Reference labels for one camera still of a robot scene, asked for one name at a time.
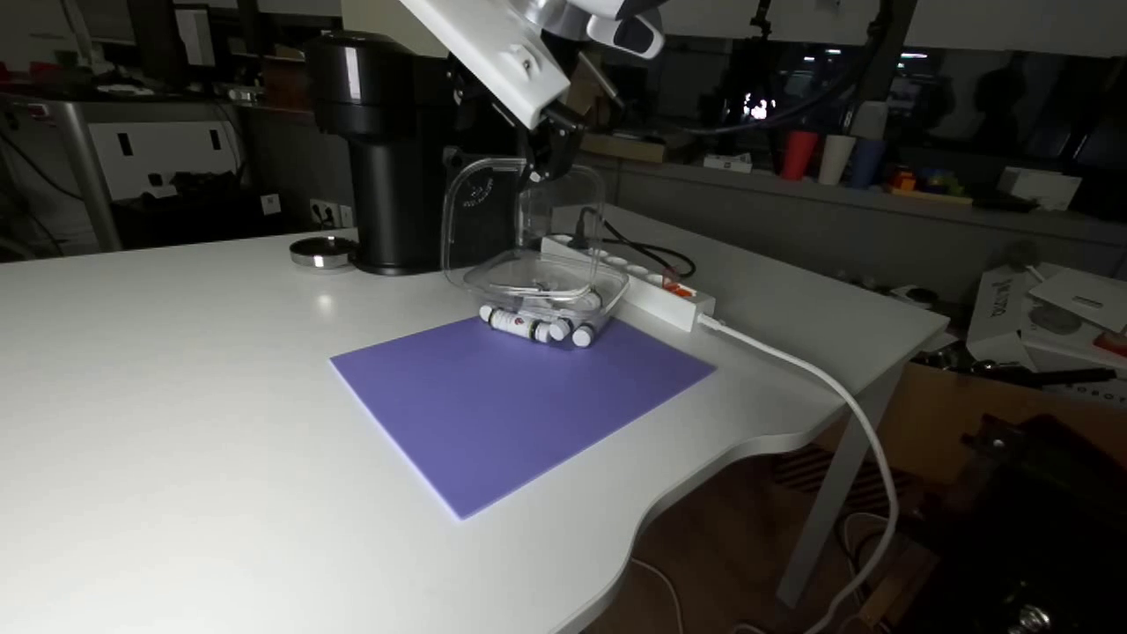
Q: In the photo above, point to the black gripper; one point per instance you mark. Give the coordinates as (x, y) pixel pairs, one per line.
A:
(561, 133)

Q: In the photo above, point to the clear plastic clamshell container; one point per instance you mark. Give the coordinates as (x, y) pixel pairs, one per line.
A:
(550, 276)

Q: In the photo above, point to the black coffee machine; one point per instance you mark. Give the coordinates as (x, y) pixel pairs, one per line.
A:
(399, 154)

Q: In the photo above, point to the white power strip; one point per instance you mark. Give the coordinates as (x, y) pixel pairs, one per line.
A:
(655, 301)

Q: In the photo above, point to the red cup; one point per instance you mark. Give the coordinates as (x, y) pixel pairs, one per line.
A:
(802, 157)

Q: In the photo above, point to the purple rectangular mat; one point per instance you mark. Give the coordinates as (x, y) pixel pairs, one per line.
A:
(515, 411)

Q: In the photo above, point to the round silver disk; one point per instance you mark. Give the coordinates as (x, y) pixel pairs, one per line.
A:
(322, 253)

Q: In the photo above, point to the white cup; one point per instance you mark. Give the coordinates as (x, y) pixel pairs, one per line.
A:
(837, 163)

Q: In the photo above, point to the blue cup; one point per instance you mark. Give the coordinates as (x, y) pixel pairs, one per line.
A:
(869, 167)

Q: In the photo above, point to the small orange object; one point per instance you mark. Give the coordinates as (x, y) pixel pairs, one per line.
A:
(905, 184)

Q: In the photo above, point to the white metal cabinet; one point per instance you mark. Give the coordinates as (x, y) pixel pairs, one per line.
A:
(163, 163)

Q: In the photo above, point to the grey metal table leg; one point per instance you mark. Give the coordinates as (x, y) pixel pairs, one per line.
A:
(840, 482)

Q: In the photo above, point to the grey cabinet counter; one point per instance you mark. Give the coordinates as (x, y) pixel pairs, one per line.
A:
(999, 240)

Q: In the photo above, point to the white paper sign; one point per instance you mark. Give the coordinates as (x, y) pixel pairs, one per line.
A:
(1040, 191)

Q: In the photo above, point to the white printed box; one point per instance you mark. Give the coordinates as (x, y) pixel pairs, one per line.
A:
(1042, 318)

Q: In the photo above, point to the white wrist mount plate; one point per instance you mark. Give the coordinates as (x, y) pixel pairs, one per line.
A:
(495, 55)

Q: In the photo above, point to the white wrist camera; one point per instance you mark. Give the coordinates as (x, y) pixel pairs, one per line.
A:
(623, 35)

